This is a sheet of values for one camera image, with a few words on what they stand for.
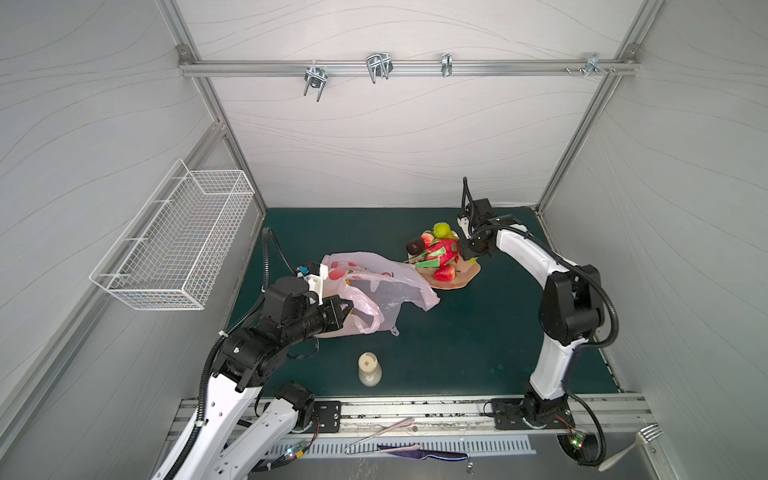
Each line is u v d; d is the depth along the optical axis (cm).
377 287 77
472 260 86
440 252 96
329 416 74
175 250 69
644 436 71
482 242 71
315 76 79
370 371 72
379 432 71
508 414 74
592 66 77
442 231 101
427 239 100
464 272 98
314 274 59
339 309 57
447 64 78
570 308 50
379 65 77
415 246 98
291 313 48
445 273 96
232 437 43
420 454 69
